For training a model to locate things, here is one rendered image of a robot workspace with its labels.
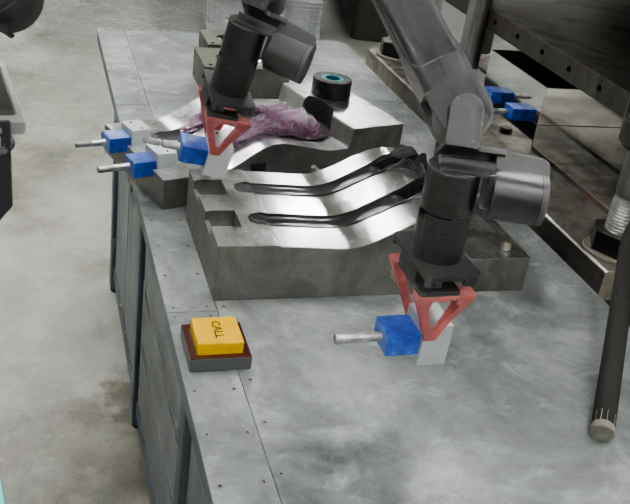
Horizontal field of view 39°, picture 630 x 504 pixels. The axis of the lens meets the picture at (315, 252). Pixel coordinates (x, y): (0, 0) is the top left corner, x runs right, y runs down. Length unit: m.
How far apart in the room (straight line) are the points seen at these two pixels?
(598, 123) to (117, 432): 1.34
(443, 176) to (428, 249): 0.09
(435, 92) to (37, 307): 1.97
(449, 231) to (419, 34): 0.21
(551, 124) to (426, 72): 1.10
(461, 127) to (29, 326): 1.91
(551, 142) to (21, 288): 1.62
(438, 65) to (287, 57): 0.37
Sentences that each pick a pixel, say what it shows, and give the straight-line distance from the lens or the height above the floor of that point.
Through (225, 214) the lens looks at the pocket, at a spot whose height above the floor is 0.88.
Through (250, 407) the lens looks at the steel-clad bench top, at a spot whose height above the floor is 0.80.
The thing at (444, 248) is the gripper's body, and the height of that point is 1.06.
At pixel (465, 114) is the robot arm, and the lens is 0.93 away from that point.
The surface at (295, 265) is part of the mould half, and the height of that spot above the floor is 0.86.
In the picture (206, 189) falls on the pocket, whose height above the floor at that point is 0.87.
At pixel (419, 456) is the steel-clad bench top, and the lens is 1.08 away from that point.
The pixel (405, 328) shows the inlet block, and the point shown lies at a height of 0.94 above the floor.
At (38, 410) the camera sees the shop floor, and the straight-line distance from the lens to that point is 2.36.
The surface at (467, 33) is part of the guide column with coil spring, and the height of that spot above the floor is 0.97.
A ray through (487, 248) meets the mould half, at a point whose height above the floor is 0.86.
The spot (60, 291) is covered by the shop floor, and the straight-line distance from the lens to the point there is 2.82.
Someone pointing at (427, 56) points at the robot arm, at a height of 1.24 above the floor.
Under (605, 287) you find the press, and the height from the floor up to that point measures 0.75.
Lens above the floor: 1.48
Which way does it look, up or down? 28 degrees down
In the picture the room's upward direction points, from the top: 9 degrees clockwise
